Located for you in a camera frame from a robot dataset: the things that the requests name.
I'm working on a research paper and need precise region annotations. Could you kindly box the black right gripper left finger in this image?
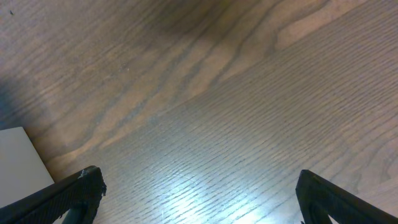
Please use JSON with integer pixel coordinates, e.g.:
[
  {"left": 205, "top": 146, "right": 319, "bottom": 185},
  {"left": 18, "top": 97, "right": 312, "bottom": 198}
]
[{"left": 1, "top": 166, "right": 106, "bottom": 224}]

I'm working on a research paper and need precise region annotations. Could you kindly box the white box pink interior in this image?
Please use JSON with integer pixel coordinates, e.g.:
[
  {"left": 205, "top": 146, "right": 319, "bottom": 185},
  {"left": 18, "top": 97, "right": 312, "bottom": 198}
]
[{"left": 0, "top": 127, "right": 54, "bottom": 207}]

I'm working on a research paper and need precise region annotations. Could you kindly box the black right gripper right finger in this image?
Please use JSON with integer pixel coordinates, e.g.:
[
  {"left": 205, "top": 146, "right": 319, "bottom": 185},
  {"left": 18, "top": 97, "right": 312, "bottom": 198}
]
[{"left": 295, "top": 169, "right": 397, "bottom": 224}]

